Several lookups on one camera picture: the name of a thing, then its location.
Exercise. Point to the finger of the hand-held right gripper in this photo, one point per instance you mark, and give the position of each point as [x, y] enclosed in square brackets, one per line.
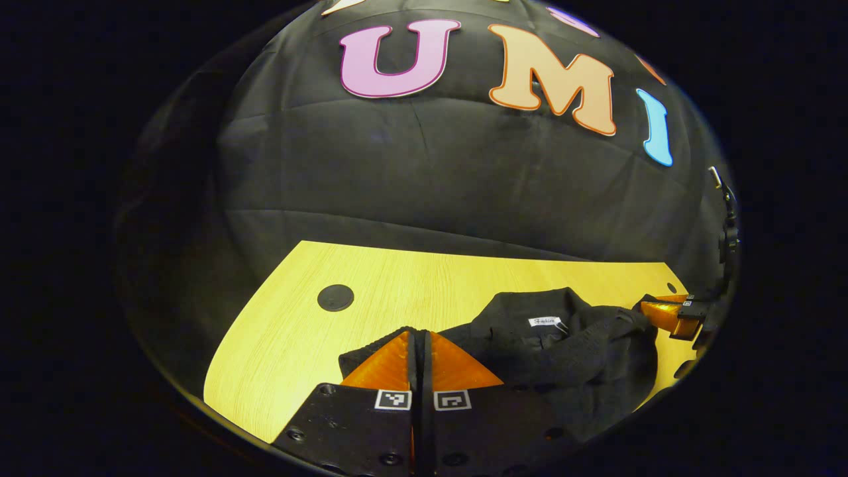
[666, 315]

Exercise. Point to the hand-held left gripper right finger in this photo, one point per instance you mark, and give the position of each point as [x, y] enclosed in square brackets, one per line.
[490, 430]

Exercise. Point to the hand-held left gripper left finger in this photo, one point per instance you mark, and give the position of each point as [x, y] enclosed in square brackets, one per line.
[351, 430]

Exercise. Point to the black garment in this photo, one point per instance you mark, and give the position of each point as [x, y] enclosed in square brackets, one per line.
[583, 358]

